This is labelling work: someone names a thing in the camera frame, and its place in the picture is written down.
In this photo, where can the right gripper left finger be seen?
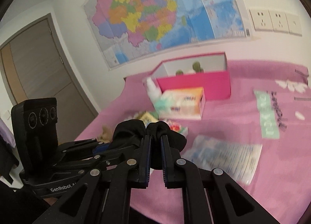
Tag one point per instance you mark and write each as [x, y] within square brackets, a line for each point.
[103, 196]

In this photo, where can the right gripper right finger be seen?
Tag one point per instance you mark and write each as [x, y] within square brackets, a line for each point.
[209, 196]

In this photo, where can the beige bunny plush toy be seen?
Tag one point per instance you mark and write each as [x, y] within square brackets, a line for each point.
[106, 135]

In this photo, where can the pink floral pocket tissues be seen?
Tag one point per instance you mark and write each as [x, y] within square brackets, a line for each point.
[177, 127]

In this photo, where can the yellow tissue pack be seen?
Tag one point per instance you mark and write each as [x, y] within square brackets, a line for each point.
[146, 117]

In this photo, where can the green frog plush toy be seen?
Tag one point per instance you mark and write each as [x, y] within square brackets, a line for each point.
[196, 68]

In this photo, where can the black hanging clothes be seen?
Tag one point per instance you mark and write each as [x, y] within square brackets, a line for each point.
[7, 160]

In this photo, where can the white wet wipes pack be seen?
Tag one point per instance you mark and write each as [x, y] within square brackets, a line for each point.
[239, 161]

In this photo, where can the purple garment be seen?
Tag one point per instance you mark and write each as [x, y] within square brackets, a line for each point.
[5, 132]

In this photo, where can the pink floral tablecloth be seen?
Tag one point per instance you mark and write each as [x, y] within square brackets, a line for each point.
[281, 183]

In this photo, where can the pastel tissue pack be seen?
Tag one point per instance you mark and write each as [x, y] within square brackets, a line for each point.
[183, 104]

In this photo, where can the grey brown door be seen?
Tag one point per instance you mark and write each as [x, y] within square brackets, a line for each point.
[34, 65]

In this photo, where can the white pump lotion bottle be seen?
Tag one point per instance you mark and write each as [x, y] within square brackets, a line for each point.
[153, 91]

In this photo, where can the pink cardboard box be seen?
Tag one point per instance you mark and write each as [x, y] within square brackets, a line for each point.
[215, 79]

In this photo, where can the colourful wall map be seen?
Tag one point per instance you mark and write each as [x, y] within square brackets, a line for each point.
[128, 30]

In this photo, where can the white wall socket panel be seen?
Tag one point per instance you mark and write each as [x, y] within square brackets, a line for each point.
[276, 21]

